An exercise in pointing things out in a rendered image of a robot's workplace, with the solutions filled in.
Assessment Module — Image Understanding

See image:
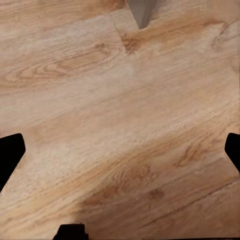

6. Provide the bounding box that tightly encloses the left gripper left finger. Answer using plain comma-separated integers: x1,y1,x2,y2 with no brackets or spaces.
0,133,26,192

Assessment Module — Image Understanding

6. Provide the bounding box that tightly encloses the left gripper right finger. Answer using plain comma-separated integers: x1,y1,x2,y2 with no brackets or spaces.
225,133,240,172

